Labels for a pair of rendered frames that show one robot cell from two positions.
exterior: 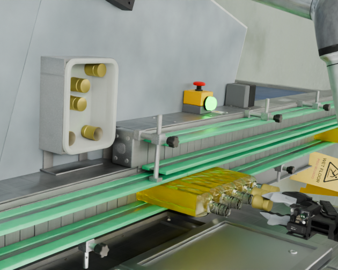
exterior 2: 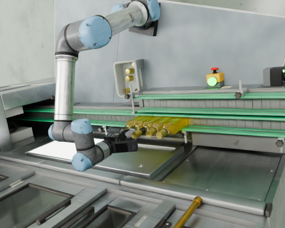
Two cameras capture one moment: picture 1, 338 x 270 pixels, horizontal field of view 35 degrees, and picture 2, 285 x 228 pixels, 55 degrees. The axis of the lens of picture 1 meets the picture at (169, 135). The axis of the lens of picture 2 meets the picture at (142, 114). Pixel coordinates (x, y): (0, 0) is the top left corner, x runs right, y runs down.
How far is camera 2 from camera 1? 2.04 m
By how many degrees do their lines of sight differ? 88
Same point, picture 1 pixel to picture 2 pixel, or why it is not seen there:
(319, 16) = not seen: hidden behind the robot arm
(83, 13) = (136, 42)
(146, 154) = (148, 102)
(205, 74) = (236, 62)
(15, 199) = (96, 106)
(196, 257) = not seen: hidden behind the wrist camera
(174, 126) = (165, 91)
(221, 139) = (213, 105)
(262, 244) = (149, 159)
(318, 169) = not seen: outside the picture
